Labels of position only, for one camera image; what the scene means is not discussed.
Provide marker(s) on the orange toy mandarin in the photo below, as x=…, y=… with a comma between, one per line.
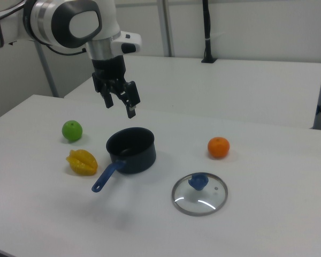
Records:
x=218, y=147

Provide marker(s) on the glass lid with blue knob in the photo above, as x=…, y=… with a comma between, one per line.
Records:
x=199, y=198

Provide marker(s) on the yellow toy starfruit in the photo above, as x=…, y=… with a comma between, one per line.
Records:
x=81, y=162

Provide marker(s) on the green toy apple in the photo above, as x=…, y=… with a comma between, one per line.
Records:
x=72, y=130

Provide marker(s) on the grey metal frame post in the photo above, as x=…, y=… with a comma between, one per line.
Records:
x=166, y=26
x=46, y=72

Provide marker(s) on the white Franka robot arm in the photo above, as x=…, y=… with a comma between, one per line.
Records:
x=77, y=24

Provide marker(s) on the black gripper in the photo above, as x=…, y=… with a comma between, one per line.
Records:
x=108, y=68

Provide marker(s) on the black camera pole with clamp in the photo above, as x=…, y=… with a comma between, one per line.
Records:
x=208, y=32

